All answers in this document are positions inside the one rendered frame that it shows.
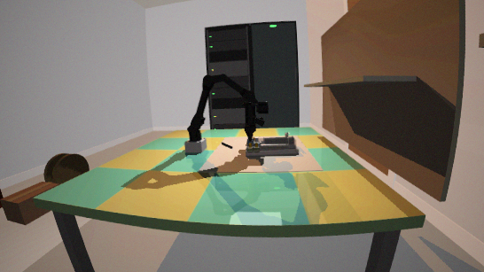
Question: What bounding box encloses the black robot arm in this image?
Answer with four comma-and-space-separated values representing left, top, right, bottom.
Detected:
187, 74, 269, 142

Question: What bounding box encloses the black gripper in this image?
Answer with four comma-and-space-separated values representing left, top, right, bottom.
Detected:
245, 114, 256, 142

